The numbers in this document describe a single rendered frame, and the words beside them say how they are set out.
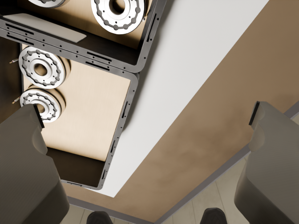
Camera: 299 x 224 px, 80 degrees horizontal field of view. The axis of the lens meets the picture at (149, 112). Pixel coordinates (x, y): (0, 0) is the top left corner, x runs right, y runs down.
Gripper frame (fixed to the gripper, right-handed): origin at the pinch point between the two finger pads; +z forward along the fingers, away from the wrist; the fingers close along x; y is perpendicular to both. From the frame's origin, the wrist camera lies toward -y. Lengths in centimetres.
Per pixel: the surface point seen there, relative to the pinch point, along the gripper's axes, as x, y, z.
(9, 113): -34.7, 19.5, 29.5
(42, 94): -25.3, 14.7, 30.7
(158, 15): 2.2, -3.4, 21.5
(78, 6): -13.2, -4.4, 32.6
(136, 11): -1.3, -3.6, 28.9
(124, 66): -3.6, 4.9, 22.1
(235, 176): 83, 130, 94
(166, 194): 26, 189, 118
